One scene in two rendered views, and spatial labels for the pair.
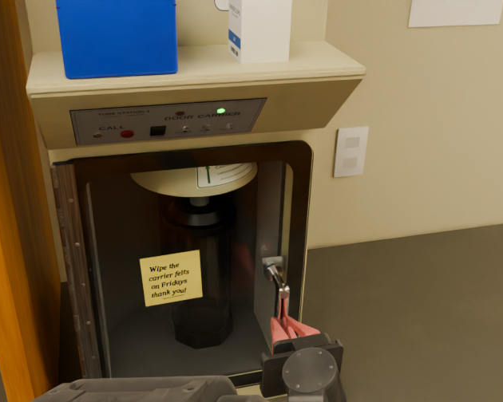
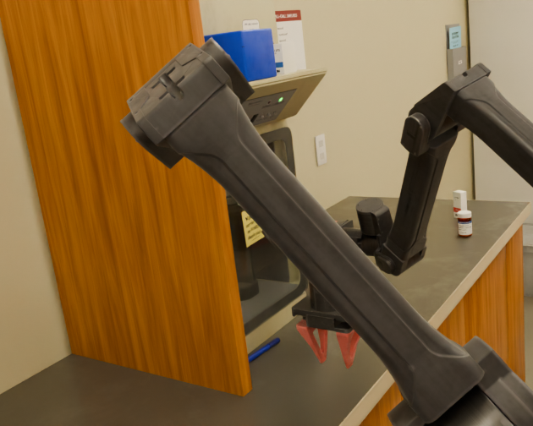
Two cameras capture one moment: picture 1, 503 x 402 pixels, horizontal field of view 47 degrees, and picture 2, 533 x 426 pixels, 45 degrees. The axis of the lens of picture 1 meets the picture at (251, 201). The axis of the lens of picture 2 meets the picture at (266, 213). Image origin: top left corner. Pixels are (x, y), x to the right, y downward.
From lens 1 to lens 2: 0.99 m
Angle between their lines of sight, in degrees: 39
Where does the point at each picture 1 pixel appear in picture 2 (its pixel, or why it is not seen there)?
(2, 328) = (227, 246)
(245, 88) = (295, 81)
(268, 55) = (291, 68)
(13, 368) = (232, 277)
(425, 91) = not seen: hidden behind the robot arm
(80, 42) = (250, 62)
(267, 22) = (288, 52)
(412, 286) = not seen: hidden behind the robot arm
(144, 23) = (266, 51)
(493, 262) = not seen: hidden behind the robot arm
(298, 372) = (366, 207)
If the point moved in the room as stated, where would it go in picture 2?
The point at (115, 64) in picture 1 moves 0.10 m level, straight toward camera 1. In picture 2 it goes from (261, 73) to (306, 68)
